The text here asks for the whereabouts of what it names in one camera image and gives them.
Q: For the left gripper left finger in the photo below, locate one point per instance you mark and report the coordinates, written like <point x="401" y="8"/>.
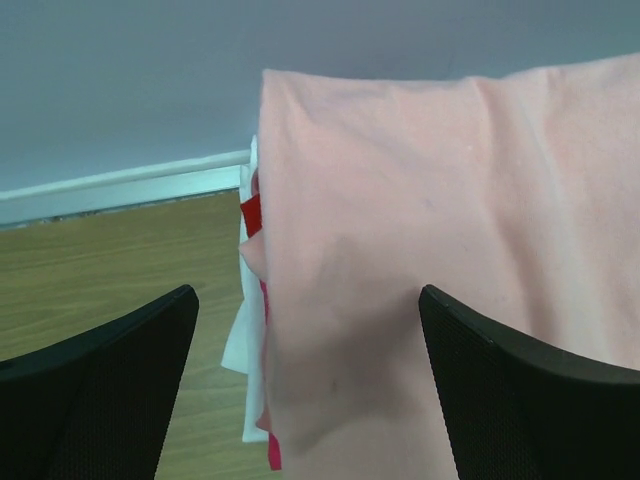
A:
<point x="98" y="405"/>

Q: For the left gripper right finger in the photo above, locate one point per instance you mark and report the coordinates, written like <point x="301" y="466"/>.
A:
<point x="518" y="408"/>

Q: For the pink polo shirt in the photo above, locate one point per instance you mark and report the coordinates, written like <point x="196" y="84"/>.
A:
<point x="518" y="196"/>

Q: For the white folded shirt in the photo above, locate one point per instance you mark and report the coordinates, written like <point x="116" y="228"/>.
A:
<point x="243" y="352"/>

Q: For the magenta folded shirt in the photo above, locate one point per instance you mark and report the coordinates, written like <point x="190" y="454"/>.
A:
<point x="273" y="449"/>

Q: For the red folded shirt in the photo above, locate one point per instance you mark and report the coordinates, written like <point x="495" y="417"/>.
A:
<point x="250" y="203"/>

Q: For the aluminium frame rail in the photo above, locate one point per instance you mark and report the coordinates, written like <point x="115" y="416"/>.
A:
<point x="135" y="186"/>

